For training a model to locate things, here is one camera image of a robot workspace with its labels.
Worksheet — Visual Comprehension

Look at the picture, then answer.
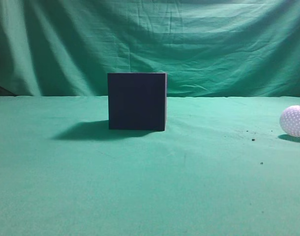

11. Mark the white dimpled golf ball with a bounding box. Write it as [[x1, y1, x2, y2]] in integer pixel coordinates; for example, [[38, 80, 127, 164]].
[[279, 105, 300, 137]]

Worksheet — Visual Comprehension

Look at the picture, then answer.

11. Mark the dark blue cube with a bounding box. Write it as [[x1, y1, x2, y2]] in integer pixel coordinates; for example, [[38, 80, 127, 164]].
[[107, 72, 168, 131]]

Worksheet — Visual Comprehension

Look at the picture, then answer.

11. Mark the green table cloth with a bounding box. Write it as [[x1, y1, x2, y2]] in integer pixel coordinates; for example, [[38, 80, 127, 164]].
[[0, 96, 300, 236]]

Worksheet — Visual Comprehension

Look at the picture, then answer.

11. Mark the green backdrop cloth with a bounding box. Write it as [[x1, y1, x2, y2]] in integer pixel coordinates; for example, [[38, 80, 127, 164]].
[[0, 0, 300, 97]]

